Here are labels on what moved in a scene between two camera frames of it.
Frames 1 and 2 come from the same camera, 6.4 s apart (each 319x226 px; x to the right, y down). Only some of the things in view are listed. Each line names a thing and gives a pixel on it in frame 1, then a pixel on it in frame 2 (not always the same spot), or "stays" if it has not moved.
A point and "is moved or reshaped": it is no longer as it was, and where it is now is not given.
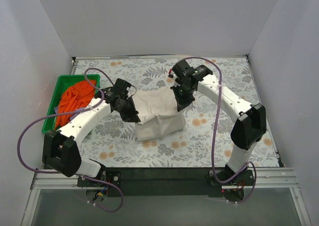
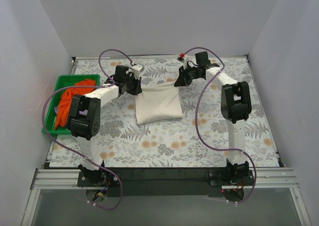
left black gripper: [128, 110] → [135, 85]
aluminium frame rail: [275, 178] stays
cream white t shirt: [157, 110] is moved or reshaped
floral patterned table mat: [207, 141] stays
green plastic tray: [62, 81] stays
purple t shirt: [56, 109] stays
